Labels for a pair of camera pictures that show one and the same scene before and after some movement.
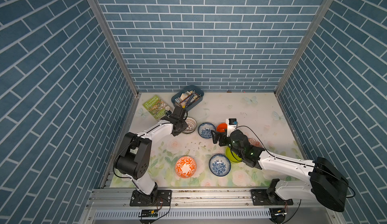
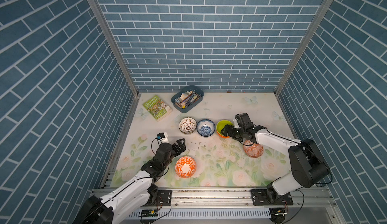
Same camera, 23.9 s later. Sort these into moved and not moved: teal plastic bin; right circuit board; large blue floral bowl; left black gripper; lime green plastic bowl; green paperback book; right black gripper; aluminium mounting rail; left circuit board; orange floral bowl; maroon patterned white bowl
Moved: left black gripper; lime green plastic bowl; large blue floral bowl; right black gripper
Not moved: right circuit board; orange floral bowl; aluminium mounting rail; teal plastic bin; left circuit board; maroon patterned white bowl; green paperback book
